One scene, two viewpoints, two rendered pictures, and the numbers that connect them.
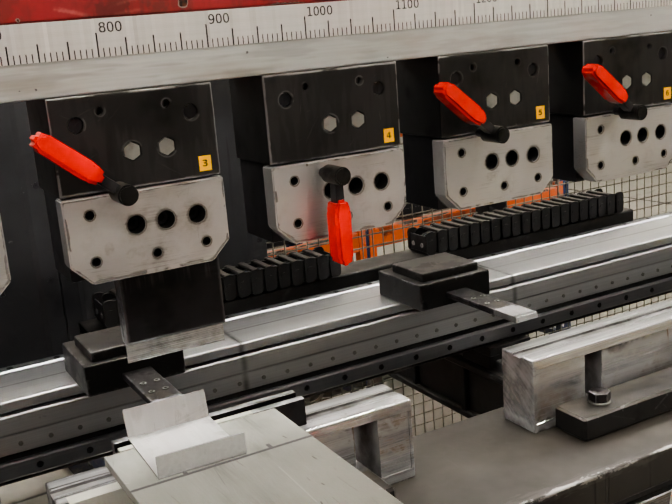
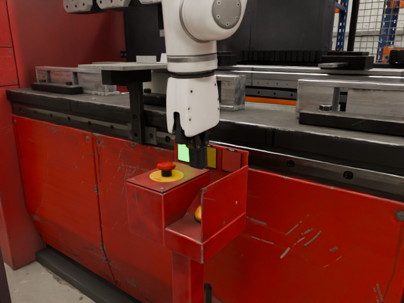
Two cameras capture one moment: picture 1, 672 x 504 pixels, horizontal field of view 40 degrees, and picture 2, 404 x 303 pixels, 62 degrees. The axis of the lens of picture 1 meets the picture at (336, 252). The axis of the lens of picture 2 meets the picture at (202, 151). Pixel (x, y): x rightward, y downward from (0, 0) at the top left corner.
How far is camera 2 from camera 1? 106 cm
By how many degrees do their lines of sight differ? 62
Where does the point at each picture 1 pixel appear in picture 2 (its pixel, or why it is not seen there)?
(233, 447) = (153, 59)
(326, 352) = (285, 80)
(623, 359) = (365, 100)
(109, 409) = not seen: hidden behind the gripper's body
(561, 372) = (316, 92)
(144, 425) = (164, 59)
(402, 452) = (229, 98)
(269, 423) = not seen: hidden behind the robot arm
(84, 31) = not seen: outside the picture
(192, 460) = (143, 60)
